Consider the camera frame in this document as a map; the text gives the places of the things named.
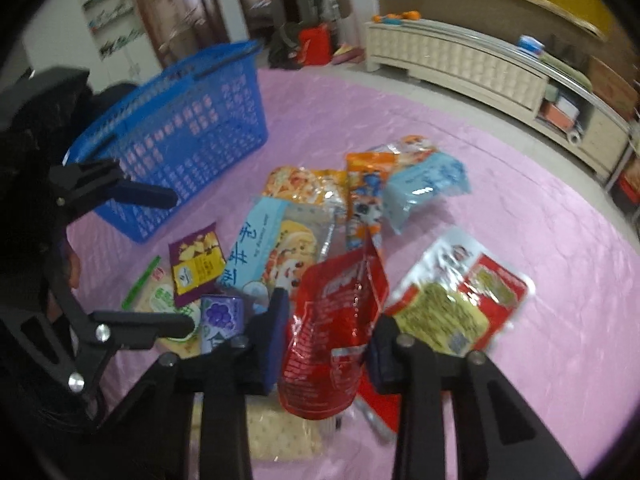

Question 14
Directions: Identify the green scallion cracker pack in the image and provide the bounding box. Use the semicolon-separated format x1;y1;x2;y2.
120;256;201;359

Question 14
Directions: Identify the red snack pouch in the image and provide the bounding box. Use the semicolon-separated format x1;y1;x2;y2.
278;236;390;420

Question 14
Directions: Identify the purple yellow chip packet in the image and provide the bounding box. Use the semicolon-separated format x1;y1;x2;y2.
168;222;226;308

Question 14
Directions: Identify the blue plastic basket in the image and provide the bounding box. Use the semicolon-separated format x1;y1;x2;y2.
63;39;270;245

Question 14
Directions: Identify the clear plain cracker pack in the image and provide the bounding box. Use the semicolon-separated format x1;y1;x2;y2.
192;393;334;463

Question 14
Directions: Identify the red green pea snack bag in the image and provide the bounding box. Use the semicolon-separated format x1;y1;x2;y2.
385;226;536;356

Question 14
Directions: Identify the blue tiger cake pack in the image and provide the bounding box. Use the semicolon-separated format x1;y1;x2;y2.
218;197;337;308

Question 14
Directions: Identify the orange yellow chip bag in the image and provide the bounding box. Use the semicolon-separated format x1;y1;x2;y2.
262;166;347;210

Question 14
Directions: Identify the pink quilted table cover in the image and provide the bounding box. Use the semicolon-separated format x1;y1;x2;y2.
68;70;639;474

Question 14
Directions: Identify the red bag on floor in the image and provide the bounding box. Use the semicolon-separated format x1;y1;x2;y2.
297;23;332;66

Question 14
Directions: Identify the light blue wafer pack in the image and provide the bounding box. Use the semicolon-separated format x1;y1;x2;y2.
383;151;471;233

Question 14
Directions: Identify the orange cartoon snack bar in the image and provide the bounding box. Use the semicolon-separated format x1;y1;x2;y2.
346;152;397;250

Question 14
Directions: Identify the cream tv cabinet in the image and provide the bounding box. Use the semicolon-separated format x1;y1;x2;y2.
366;20;630;181

